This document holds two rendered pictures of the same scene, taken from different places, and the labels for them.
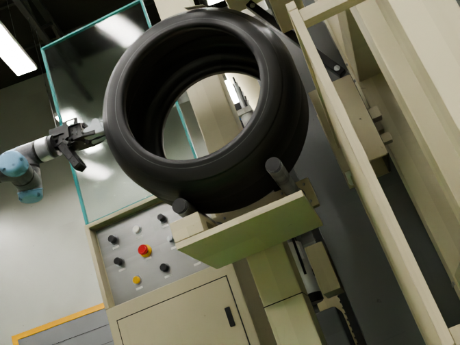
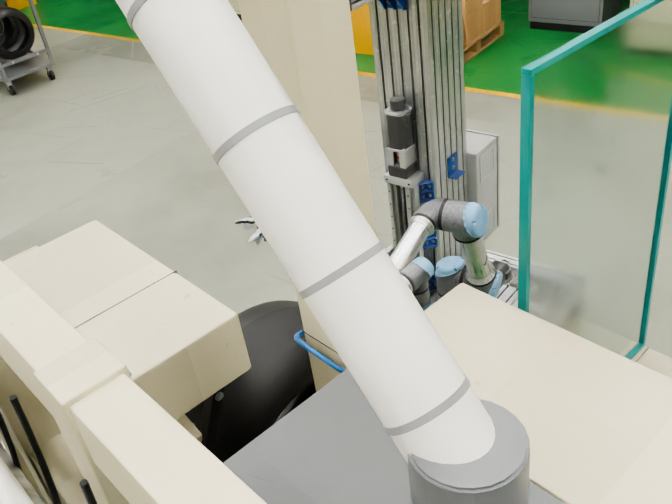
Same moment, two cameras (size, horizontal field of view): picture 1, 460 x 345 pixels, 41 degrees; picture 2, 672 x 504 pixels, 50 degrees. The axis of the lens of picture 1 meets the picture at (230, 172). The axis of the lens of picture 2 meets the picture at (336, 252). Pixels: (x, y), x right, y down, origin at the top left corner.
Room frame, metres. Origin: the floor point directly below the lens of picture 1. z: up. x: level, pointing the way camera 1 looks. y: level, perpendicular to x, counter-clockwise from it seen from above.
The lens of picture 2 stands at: (2.78, -0.91, 2.65)
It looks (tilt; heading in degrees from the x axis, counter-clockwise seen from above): 34 degrees down; 132
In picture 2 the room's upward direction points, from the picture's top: 9 degrees counter-clockwise
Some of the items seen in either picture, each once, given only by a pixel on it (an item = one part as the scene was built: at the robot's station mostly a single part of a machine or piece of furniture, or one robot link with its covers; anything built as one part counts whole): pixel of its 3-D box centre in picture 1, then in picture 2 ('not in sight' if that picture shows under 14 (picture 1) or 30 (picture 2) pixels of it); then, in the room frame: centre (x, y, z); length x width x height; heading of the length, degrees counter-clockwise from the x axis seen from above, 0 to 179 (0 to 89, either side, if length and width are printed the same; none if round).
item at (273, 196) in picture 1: (257, 215); not in sight; (1.89, -0.03, 0.90); 0.40 x 0.03 x 0.10; 81
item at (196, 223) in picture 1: (207, 239); not in sight; (1.74, 0.13, 0.84); 0.36 x 0.09 x 0.06; 171
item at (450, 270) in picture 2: not in sight; (452, 275); (1.53, 1.13, 0.88); 0.13 x 0.12 x 0.14; 7
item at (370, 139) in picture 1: (350, 133); not in sight; (1.87, -0.42, 1.05); 0.20 x 0.15 x 0.30; 171
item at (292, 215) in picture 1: (254, 233); not in sight; (1.71, -0.01, 0.80); 0.37 x 0.36 x 0.02; 81
